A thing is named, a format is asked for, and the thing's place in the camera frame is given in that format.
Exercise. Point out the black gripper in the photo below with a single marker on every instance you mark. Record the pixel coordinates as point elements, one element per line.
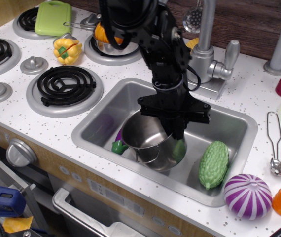
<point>174,106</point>

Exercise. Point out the stainless steel pot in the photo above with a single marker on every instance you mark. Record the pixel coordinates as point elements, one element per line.
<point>150,145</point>

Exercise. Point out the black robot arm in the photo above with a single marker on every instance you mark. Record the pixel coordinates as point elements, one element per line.
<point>151,25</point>

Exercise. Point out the stainless steel sink basin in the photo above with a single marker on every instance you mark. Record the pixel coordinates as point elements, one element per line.
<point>237,131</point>

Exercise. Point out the green toy bitter melon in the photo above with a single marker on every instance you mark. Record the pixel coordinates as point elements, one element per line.
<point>213,165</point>

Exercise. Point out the purple toy eggplant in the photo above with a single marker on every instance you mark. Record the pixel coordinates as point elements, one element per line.
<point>118,146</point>

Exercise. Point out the silver toy faucet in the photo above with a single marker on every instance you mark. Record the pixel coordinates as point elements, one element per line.
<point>213,74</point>

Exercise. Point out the yellow toy corn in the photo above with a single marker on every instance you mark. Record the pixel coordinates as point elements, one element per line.
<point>192,43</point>

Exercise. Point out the small steel saucepan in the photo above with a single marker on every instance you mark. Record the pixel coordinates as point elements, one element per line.
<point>105,48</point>

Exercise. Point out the purple striped toy onion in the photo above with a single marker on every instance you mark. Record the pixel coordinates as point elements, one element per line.
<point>248,196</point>

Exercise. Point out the metal slotted spoon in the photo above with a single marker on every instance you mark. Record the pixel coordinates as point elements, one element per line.
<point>192,19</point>

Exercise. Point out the back right coil burner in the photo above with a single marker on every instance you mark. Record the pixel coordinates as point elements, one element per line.
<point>97,57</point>

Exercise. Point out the orange toy pumpkin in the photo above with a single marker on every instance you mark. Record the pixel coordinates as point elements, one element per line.
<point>100,35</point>

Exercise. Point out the front black coil burner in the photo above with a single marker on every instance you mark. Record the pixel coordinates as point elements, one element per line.
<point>64,91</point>

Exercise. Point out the yellow toy bell pepper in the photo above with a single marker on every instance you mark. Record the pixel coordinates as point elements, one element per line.
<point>67,51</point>

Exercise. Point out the silver stove knob back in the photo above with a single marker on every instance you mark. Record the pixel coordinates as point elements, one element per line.
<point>90,22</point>

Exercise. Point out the silver stove knob behind pepper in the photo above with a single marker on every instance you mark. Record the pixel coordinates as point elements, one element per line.
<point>65,36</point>

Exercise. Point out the silver stove knob centre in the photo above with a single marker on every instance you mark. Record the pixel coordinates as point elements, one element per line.
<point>34,65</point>

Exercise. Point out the silver front panel knob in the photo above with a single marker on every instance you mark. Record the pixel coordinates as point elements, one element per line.
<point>19,154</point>

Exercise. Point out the green cutting board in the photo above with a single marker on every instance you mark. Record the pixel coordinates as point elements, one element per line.
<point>51,17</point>

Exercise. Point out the back left coil burner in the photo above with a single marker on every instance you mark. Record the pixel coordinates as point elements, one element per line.
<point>24,25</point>

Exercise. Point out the yellow tape piece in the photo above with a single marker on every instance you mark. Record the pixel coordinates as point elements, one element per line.
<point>16,224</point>

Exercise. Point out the silver oven door handle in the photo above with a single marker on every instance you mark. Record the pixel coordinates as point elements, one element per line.
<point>117,229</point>

